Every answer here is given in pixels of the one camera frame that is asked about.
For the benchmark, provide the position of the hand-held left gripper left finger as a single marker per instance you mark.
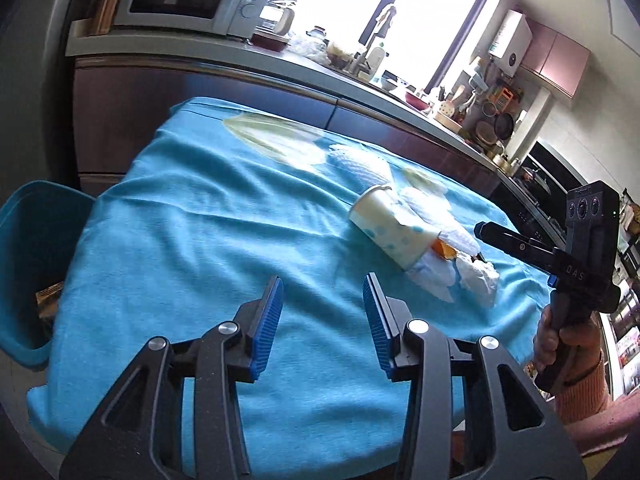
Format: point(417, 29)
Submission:
point(267, 325)

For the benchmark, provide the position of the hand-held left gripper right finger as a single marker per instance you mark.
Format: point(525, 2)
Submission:
point(377, 325)

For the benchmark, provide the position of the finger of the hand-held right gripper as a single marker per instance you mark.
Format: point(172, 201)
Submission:
point(520, 247)

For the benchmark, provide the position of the white tissue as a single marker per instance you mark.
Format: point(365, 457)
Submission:
point(477, 280)

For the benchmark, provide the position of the orange peel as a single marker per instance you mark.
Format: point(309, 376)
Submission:
point(442, 249)

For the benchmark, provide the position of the dotted paper cup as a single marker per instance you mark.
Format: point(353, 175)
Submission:
point(390, 230)

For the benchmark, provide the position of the blue plastic bin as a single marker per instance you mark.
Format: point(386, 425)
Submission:
point(30, 260)

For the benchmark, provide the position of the person's right forearm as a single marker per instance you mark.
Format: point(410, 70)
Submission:
point(590, 400)

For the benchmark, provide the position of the person's right hand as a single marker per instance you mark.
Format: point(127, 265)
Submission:
point(580, 347)

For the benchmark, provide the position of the cluttered shelf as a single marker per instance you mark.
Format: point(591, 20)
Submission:
point(627, 310)

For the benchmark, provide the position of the black built-in oven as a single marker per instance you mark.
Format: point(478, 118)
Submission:
point(550, 175)

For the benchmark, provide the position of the blue flower printed tablecloth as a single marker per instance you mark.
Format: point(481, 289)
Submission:
point(200, 260)

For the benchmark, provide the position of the white foam fruit net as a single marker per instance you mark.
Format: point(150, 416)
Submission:
point(360, 165)
point(430, 205)

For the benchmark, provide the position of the hanging black pan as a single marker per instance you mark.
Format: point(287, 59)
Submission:
point(504, 126)

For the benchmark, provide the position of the dotted utensil holder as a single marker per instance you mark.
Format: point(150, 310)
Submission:
point(447, 107)

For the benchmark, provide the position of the white water heater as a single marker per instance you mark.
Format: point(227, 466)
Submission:
point(510, 42)

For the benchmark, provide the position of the white soap pump bottle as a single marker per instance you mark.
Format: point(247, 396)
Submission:
point(378, 62)

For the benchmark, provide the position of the dark framed window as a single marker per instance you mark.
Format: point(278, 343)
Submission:
point(425, 20)

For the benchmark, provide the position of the brown kitchen counter cabinet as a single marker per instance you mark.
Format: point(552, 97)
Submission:
point(200, 85)

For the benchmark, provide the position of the steel kitchen faucet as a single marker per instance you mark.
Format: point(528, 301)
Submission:
point(372, 45)

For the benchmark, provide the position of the cloth on faucet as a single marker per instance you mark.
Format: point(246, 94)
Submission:
point(387, 17)

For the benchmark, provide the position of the clear plastic bags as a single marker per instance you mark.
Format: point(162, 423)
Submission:
point(310, 45)

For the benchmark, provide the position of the red lidded bowl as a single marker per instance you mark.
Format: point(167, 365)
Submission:
point(270, 40)

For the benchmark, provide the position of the glass jug appliance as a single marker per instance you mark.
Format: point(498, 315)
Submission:
point(280, 17)

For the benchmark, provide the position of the grey refrigerator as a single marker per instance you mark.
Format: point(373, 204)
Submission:
point(35, 110)

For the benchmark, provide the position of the pink upper wall cabinet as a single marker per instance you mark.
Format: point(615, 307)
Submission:
point(555, 60)

